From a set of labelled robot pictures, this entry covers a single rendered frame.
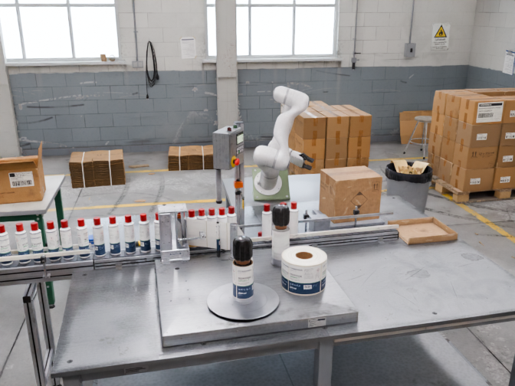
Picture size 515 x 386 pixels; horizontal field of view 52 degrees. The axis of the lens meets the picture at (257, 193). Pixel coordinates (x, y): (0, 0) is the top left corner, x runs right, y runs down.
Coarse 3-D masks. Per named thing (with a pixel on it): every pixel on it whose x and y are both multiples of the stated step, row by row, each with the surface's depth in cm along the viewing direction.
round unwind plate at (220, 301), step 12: (216, 288) 234; (228, 288) 234; (264, 288) 234; (216, 300) 224; (228, 300) 224; (264, 300) 224; (276, 300) 224; (216, 312) 215; (228, 312) 215; (240, 312) 215; (252, 312) 215; (264, 312) 215
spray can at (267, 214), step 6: (264, 204) 279; (264, 210) 279; (264, 216) 279; (270, 216) 279; (264, 222) 280; (270, 222) 280; (264, 228) 281; (270, 228) 282; (264, 234) 282; (270, 234) 283; (264, 240) 283; (270, 240) 284
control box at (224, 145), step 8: (224, 128) 274; (232, 128) 274; (240, 128) 274; (216, 136) 265; (224, 136) 263; (232, 136) 265; (216, 144) 266; (224, 144) 265; (232, 144) 266; (240, 144) 275; (216, 152) 268; (224, 152) 266; (232, 152) 267; (216, 160) 269; (224, 160) 267; (232, 160) 268; (240, 160) 277; (224, 168) 269
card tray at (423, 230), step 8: (392, 224) 316; (400, 224) 317; (408, 224) 318; (416, 224) 318; (424, 224) 318; (432, 224) 318; (440, 224) 314; (400, 232) 307; (408, 232) 307; (416, 232) 307; (424, 232) 307; (432, 232) 307; (440, 232) 307; (448, 232) 305; (456, 232) 298; (408, 240) 291; (416, 240) 292; (424, 240) 294; (432, 240) 295; (440, 240) 296
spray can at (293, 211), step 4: (292, 204) 282; (296, 204) 282; (292, 208) 282; (296, 208) 282; (292, 212) 282; (296, 212) 282; (292, 216) 283; (296, 216) 283; (292, 220) 283; (296, 220) 284; (292, 224) 284; (296, 224) 284; (292, 228) 285; (296, 228) 285; (292, 232) 286; (296, 232) 286
